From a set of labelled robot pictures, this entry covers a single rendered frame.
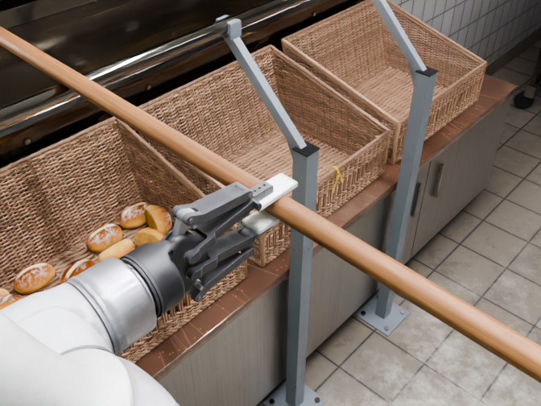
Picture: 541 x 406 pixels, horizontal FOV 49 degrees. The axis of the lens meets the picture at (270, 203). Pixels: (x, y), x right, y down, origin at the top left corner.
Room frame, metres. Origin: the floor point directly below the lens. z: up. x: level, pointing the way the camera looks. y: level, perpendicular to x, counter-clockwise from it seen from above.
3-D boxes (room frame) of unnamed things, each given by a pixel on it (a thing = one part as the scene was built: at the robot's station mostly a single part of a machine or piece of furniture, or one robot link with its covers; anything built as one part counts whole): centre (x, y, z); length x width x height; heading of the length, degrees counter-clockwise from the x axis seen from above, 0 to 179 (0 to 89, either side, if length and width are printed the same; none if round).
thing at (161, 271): (0.46, 0.11, 1.19); 0.09 x 0.07 x 0.08; 136
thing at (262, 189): (0.55, 0.02, 1.22); 0.05 x 0.01 x 0.03; 136
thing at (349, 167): (1.41, 0.01, 0.72); 0.56 x 0.49 x 0.28; 138
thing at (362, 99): (1.85, -0.39, 0.72); 0.56 x 0.49 x 0.28; 137
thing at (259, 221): (0.57, 0.00, 1.17); 0.07 x 0.03 x 0.01; 136
